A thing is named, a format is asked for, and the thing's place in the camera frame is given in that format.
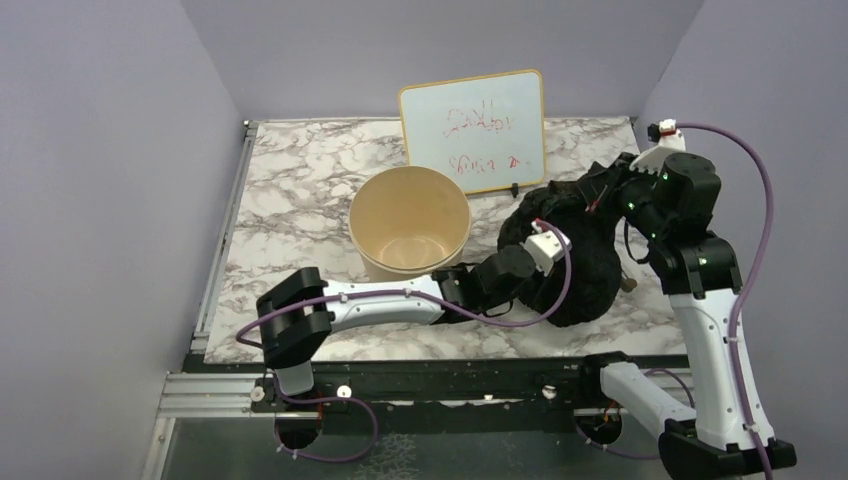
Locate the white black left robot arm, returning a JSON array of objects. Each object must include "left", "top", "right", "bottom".
[{"left": 256, "top": 245, "right": 537, "bottom": 411}]

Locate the yellow framed whiteboard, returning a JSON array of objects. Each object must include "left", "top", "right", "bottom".
[{"left": 398, "top": 69, "right": 547, "bottom": 194}]

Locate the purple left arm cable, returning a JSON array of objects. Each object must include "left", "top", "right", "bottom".
[{"left": 235, "top": 219, "right": 574, "bottom": 350}]

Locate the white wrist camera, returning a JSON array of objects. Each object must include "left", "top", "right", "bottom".
[
  {"left": 521, "top": 219, "right": 572, "bottom": 276},
  {"left": 629, "top": 119, "right": 686, "bottom": 175}
]

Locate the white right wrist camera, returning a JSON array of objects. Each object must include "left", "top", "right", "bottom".
[{"left": 629, "top": 119, "right": 686, "bottom": 175}]

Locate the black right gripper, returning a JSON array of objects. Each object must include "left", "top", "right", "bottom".
[{"left": 577, "top": 152, "right": 672, "bottom": 241}]

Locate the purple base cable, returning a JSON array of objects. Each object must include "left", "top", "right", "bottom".
[
  {"left": 574, "top": 368, "right": 697, "bottom": 461},
  {"left": 271, "top": 374, "right": 380, "bottom": 464}
]

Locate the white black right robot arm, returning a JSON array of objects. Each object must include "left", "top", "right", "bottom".
[{"left": 576, "top": 152, "right": 797, "bottom": 479}]

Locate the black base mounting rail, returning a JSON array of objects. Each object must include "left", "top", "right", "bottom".
[{"left": 183, "top": 355, "right": 615, "bottom": 439}]

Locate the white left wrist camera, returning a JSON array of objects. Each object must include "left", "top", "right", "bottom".
[{"left": 521, "top": 219, "right": 572, "bottom": 276}]

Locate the small tan table scrap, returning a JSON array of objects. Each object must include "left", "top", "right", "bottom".
[{"left": 620, "top": 278, "right": 638, "bottom": 293}]

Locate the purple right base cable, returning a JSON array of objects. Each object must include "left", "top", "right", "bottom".
[{"left": 574, "top": 368, "right": 697, "bottom": 461}]

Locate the beige cylindrical trash bin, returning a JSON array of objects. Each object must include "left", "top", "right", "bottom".
[{"left": 348, "top": 166, "right": 472, "bottom": 282}]

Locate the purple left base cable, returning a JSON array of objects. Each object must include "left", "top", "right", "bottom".
[{"left": 271, "top": 374, "right": 380, "bottom": 464}]

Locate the black plastic trash bag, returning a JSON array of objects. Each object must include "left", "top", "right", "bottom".
[{"left": 497, "top": 180, "right": 621, "bottom": 327}]

